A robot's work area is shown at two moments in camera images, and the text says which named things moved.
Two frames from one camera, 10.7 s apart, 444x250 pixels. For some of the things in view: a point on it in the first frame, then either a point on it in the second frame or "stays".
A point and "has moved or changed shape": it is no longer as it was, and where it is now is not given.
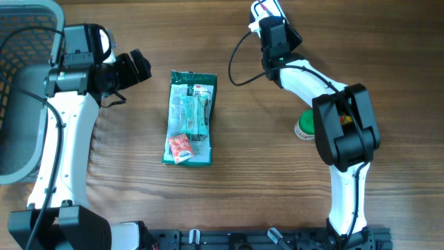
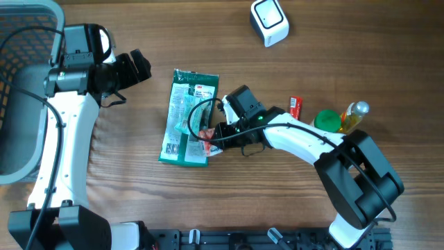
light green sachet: (194, 114) has moved or changed shape
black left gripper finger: (142, 64) stays
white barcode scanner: (262, 8) stays
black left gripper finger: (126, 73) stays
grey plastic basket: (31, 35) stays
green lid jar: (304, 128) has moved or changed shape
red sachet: (262, 5) -> (295, 106)
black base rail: (270, 239) stays
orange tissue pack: (180, 147) -> (209, 148)
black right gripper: (292, 41) -> (234, 144)
